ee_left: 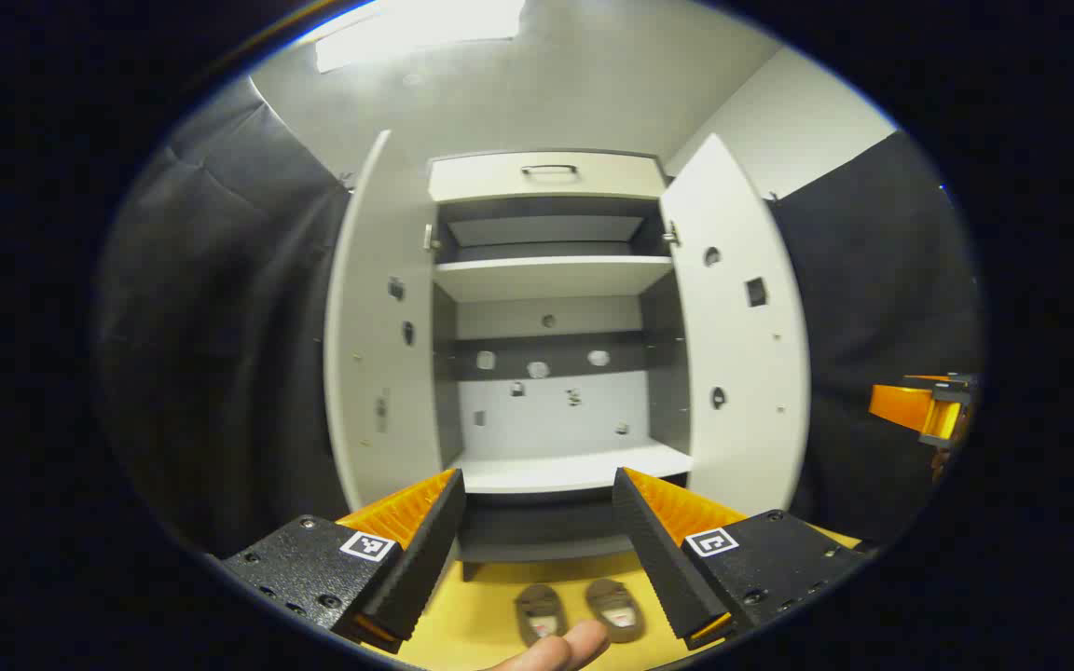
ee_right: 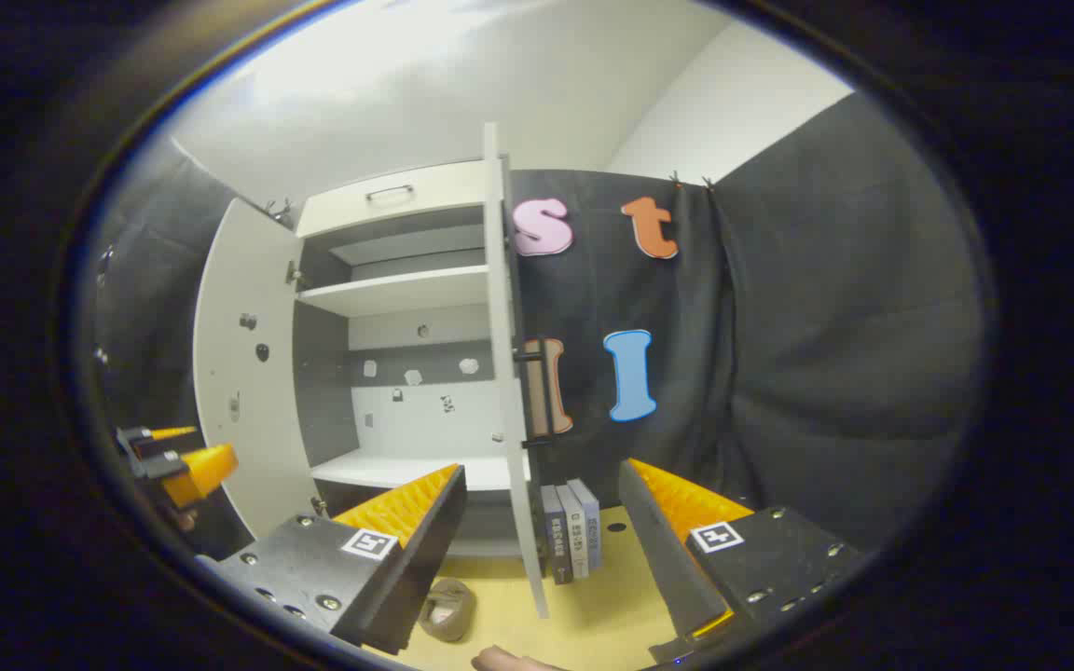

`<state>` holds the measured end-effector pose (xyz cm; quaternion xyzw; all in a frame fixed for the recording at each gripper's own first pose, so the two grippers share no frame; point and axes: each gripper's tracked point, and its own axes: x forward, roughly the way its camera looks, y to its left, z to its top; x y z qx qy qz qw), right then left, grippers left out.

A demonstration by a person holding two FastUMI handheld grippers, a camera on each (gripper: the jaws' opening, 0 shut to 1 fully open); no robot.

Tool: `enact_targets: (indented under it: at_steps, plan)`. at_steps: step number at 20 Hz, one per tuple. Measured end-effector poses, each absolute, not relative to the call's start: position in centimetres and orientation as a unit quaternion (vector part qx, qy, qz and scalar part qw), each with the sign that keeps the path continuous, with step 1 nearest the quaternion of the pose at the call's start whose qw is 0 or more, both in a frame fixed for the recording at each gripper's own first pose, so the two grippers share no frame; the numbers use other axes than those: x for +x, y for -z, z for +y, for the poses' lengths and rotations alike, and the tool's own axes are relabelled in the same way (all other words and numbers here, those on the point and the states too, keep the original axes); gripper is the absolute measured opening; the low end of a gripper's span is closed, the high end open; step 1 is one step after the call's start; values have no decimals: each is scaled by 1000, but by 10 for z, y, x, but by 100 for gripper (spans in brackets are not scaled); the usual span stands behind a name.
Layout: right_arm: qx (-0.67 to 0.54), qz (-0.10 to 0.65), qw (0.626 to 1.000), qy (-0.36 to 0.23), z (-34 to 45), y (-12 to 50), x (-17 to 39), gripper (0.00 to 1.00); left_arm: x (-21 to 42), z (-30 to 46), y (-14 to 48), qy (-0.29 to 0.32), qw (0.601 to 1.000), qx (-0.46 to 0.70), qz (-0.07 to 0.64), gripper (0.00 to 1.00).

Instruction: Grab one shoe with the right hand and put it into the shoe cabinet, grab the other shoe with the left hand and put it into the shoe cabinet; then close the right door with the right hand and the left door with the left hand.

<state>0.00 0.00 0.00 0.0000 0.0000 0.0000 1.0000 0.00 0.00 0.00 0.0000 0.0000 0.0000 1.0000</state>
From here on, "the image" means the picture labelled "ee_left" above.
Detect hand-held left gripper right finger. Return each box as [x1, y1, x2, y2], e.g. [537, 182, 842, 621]
[613, 466, 860, 650]

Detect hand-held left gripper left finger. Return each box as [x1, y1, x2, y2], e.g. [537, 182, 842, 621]
[220, 469, 467, 653]

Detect brown fuzzy shoe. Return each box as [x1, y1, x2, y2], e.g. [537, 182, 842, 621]
[584, 578, 645, 644]
[514, 583, 569, 648]

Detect white shoe cabinet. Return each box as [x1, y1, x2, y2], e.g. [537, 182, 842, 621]
[425, 149, 695, 583]

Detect white cabinet drawer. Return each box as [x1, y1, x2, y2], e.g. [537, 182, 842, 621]
[428, 152, 667, 204]

